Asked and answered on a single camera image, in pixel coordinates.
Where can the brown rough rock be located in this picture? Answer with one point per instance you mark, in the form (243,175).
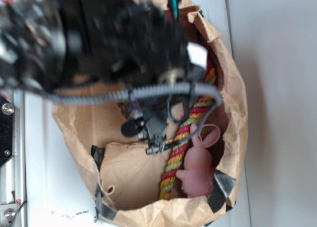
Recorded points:
(131,109)

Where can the black metal bracket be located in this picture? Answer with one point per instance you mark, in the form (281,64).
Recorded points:
(6,130)

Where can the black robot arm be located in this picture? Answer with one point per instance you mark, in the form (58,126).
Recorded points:
(44,44)

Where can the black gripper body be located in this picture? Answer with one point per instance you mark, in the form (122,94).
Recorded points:
(137,44)

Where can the brown paper bag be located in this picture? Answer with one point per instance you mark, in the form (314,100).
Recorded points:
(133,189)

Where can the aluminium frame rail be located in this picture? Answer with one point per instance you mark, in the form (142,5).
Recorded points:
(13,198)

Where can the pink plush bunny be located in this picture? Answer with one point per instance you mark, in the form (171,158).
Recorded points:
(197,173)

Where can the small grey camera module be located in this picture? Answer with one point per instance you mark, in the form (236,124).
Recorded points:
(153,125)

